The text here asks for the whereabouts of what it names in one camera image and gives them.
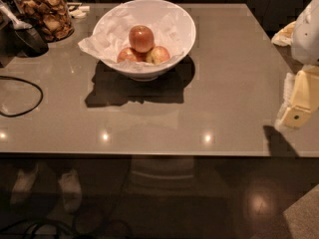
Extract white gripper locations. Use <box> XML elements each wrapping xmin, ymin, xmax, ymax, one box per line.
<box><xmin>275</xmin><ymin>0</ymin><xmax>319</xmax><ymax>130</ymax></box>

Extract red apple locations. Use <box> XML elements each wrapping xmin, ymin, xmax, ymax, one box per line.
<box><xmin>129</xmin><ymin>25</ymin><xmax>155</xmax><ymax>53</ymax></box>
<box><xmin>117</xmin><ymin>47</ymin><xmax>145</xmax><ymax>63</ymax></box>
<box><xmin>146</xmin><ymin>46</ymin><xmax>170</xmax><ymax>65</ymax></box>

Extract white ceramic bowl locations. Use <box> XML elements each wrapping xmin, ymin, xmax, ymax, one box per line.
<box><xmin>92</xmin><ymin>0</ymin><xmax>197</xmax><ymax>82</ymax></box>

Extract small white items behind bowl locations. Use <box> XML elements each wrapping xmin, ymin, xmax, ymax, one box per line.
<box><xmin>68</xmin><ymin>3</ymin><xmax>90</xmax><ymax>19</ymax></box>

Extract cream cloth at table edge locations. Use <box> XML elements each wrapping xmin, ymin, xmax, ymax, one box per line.
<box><xmin>271</xmin><ymin>21</ymin><xmax>295</xmax><ymax>47</ymax></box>

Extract glass jar of dried chips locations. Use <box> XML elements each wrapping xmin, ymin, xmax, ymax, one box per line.
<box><xmin>14</xmin><ymin>0</ymin><xmax>74</xmax><ymax>42</ymax></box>

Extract black cable on table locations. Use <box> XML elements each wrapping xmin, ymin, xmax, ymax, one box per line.
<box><xmin>0</xmin><ymin>75</ymin><xmax>45</xmax><ymax>119</ymax></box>

